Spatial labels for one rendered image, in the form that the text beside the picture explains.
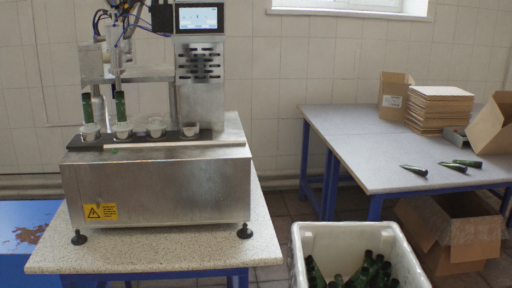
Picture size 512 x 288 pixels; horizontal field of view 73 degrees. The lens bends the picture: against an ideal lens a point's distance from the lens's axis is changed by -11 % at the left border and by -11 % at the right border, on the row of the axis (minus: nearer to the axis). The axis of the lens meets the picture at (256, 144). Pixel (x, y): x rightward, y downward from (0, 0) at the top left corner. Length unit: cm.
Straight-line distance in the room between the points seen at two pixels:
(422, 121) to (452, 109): 20
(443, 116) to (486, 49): 129
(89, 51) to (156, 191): 52
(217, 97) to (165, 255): 54
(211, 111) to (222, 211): 34
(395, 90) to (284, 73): 81
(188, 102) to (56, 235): 63
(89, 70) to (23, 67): 167
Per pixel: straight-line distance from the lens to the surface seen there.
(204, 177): 117
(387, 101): 254
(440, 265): 243
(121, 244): 128
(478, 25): 347
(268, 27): 273
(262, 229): 130
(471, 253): 238
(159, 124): 126
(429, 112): 233
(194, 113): 132
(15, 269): 169
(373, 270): 148
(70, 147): 131
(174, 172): 116
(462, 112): 248
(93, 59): 136
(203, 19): 126
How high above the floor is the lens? 148
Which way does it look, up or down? 22 degrees down
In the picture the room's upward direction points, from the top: 1 degrees clockwise
